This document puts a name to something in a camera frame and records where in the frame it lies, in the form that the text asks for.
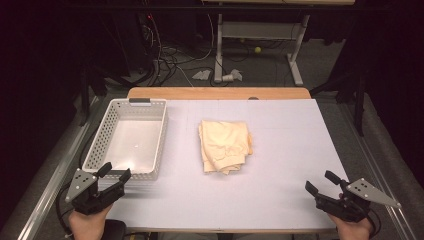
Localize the white metal desk frame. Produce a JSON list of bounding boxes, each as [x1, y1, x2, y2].
[[203, 0, 356, 87]]

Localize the cream cloth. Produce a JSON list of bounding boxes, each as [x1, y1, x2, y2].
[[198, 119, 254, 176]]

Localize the wooden table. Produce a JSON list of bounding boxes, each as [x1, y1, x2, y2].
[[106, 86, 338, 235]]

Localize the crumpled white paper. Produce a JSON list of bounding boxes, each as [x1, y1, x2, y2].
[[191, 69, 212, 81], [229, 68, 244, 82]]

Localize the white perforated plastic basket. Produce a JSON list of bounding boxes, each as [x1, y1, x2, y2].
[[81, 97, 169, 182]]

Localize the person's right hand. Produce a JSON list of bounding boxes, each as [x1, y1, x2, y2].
[[328, 214, 375, 240]]

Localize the tangle of floor cables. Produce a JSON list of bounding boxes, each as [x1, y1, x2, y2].
[[141, 13, 216, 88]]

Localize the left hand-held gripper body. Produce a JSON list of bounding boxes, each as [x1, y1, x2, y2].
[[64, 168, 126, 216]]

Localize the black rounded object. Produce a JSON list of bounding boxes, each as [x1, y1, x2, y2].
[[99, 219, 128, 240]]

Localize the white table mat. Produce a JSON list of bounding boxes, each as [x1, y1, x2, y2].
[[99, 98, 350, 233]]

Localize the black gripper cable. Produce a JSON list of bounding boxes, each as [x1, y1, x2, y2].
[[54, 181, 76, 238], [365, 207, 383, 238]]

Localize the aluminium rail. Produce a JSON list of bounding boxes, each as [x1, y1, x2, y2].
[[339, 102, 418, 240], [16, 95, 102, 240]]

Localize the person's left hand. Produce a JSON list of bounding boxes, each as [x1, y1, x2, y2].
[[68, 205, 113, 240]]

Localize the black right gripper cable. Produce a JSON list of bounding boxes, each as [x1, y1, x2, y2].
[[365, 207, 383, 238]]

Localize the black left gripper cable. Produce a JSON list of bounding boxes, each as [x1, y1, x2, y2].
[[54, 181, 76, 238]]

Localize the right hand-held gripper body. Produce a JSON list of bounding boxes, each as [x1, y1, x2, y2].
[[315, 177, 402, 223]]

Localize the black metal stand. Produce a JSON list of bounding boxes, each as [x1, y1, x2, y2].
[[77, 65, 108, 128], [309, 71, 368, 138]]

